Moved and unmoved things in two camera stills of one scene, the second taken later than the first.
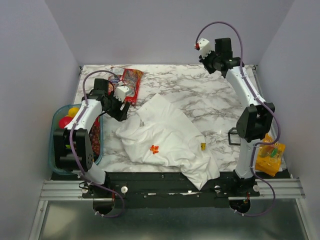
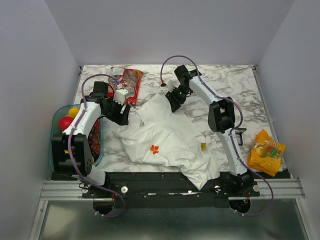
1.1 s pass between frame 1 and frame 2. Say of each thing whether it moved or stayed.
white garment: stayed
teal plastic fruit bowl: stayed
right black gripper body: moved
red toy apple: stayed
